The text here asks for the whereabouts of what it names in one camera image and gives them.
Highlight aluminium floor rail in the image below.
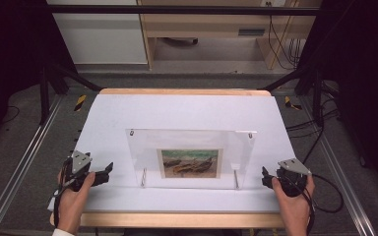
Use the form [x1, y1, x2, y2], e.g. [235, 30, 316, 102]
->
[299, 96, 377, 236]
[0, 94, 65, 236]

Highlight black metal stand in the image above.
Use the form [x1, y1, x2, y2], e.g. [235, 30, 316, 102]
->
[259, 63, 326, 128]
[38, 63, 103, 126]

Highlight wooden table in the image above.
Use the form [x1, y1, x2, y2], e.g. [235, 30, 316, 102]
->
[49, 88, 285, 229]

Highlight black curtain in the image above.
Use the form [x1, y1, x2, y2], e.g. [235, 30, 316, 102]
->
[0, 0, 77, 155]
[303, 0, 378, 202]

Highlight black floor cable loop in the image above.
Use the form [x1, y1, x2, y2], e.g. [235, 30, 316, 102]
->
[300, 124, 345, 214]

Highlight landscape photo print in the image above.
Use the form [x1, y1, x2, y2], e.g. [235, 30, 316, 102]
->
[157, 147, 224, 180]

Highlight white cabinet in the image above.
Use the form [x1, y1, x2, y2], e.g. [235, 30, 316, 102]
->
[46, 0, 149, 66]

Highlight hanging black cables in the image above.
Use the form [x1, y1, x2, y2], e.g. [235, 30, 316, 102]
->
[266, 1, 304, 71]

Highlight clear acrylic photo frame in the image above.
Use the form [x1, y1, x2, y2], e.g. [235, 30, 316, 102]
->
[125, 128, 258, 191]

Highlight black horizontal bar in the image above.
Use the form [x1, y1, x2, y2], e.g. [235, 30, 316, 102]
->
[45, 4, 323, 17]

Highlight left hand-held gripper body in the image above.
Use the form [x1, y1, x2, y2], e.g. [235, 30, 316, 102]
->
[60, 149, 95, 193]

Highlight person's left hand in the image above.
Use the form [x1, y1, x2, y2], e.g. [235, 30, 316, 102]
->
[56, 170, 96, 236]

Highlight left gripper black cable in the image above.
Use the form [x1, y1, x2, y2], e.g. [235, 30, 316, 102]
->
[52, 159, 73, 229]

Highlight wooden desk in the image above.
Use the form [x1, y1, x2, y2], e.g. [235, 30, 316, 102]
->
[137, 0, 323, 71]

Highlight white board sheet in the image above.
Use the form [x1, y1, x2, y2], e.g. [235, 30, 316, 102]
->
[47, 93, 297, 213]

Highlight thin black floor cable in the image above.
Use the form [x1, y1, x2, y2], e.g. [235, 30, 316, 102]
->
[0, 105, 21, 125]

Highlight person's right hand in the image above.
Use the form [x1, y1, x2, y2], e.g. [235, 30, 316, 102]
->
[271, 174, 316, 236]

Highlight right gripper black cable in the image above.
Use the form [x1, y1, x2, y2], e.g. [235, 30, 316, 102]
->
[302, 188, 317, 236]

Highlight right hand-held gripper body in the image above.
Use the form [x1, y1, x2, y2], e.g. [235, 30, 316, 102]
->
[275, 157, 313, 199]

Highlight grey label plate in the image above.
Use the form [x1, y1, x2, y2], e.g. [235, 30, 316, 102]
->
[237, 29, 266, 37]

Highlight person's left white sleeve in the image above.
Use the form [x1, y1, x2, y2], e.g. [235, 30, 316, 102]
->
[51, 228, 75, 236]

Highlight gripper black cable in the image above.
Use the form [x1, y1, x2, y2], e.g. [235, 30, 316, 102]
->
[302, 188, 317, 236]
[52, 159, 73, 229]

